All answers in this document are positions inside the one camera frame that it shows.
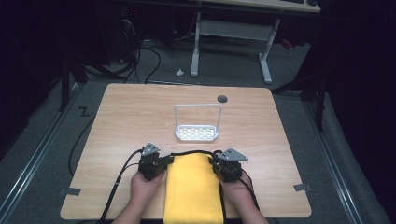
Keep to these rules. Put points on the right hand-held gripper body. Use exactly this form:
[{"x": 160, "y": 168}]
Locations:
[{"x": 229, "y": 165}]

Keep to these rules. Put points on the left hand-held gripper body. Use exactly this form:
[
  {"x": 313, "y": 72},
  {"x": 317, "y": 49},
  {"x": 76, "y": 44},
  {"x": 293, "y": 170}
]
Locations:
[{"x": 150, "y": 163}]

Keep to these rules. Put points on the yellow cloth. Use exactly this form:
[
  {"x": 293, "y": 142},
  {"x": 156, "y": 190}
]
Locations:
[{"x": 193, "y": 189}]

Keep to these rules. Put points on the person's left hand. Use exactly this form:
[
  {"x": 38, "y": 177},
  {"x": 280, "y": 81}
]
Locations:
[{"x": 144, "y": 189}]

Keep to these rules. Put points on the person's right hand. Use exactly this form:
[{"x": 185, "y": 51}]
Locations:
[{"x": 236, "y": 191}]

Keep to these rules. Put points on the dark round table grommet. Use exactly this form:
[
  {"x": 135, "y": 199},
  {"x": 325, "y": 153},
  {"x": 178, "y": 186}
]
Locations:
[{"x": 222, "y": 99}]

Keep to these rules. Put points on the grey tape piece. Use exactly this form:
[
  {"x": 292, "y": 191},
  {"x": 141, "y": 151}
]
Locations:
[
  {"x": 71, "y": 191},
  {"x": 302, "y": 187}
]

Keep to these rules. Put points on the crumpled white paper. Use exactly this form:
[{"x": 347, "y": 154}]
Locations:
[{"x": 180, "y": 72}]

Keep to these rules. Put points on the black stand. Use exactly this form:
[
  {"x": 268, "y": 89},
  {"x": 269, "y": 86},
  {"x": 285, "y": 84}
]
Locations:
[
  {"x": 314, "y": 93},
  {"x": 65, "y": 84}
]

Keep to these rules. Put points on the small red object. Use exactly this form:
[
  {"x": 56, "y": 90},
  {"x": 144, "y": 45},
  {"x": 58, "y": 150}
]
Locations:
[{"x": 286, "y": 44}]

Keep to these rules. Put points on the dark computer tower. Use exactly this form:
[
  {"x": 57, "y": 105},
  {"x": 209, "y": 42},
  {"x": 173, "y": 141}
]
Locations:
[{"x": 129, "y": 21}]

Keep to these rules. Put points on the metal floor rail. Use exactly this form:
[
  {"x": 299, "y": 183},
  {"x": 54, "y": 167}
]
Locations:
[
  {"x": 333, "y": 161},
  {"x": 34, "y": 158}
]

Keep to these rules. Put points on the white frame desk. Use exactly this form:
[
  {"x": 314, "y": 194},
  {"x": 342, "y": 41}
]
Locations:
[{"x": 233, "y": 29}]

